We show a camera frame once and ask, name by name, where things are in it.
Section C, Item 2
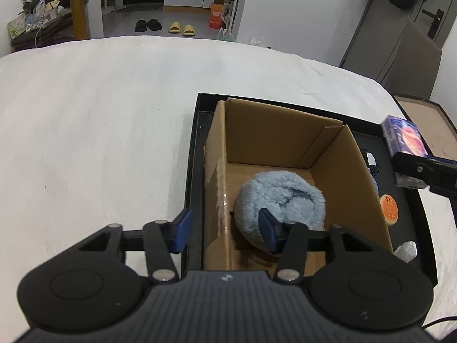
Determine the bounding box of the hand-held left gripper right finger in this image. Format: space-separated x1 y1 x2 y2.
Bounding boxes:
258 208 384 282

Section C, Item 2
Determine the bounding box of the burger plush toy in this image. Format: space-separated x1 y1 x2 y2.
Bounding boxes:
378 194 398 226

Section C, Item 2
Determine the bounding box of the brown flat framed board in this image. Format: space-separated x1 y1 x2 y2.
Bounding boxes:
391 94 457 159

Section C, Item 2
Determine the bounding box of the brown leaning board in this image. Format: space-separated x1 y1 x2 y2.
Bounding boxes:
386 19 442 101

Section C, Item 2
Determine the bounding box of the yellow wooden table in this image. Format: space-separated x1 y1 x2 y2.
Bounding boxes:
31 0 104 41

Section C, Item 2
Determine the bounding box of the black cable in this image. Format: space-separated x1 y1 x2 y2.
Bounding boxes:
421 316 457 329

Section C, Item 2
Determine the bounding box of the fluffy blue plush cushion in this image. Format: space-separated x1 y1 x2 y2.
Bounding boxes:
234 171 326 254

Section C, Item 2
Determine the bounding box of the black and white plush toy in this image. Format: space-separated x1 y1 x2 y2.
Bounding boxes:
360 149 380 176

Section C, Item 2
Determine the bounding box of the brown cardboard box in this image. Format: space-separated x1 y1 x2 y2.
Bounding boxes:
203 97 394 271

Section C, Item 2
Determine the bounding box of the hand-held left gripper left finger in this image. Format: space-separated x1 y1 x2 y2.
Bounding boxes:
76 208 192 282

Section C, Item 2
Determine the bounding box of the pile of household clutter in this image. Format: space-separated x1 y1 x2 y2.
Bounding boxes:
7 0 74 49

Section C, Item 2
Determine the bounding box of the black door handle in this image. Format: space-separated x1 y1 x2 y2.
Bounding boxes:
421 8 445 40

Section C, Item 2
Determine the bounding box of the white soft item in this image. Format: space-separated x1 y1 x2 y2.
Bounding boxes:
394 242 418 262

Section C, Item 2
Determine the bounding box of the plastic-wrapped tissue pack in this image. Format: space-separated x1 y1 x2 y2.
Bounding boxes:
380 115 431 190

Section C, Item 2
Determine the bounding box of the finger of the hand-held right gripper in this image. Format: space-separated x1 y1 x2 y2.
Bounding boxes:
391 152 457 201

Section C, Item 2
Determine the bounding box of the orange carton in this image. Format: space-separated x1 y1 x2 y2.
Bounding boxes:
209 3 224 29

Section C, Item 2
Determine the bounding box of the black shallow tray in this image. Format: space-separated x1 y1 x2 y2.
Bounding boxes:
181 93 439 287

